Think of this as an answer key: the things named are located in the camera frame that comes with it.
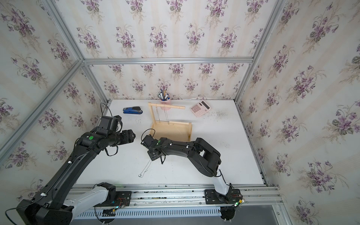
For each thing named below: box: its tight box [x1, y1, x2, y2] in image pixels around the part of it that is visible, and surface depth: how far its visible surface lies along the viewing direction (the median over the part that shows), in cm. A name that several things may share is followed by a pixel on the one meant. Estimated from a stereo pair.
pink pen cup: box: [159, 93, 172, 112], surface depth 110 cm
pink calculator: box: [189, 99, 212, 118], surface depth 116 cm
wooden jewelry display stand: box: [147, 102, 193, 142], surface depth 101 cm
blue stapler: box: [122, 106, 143, 115], surface depth 113 cm
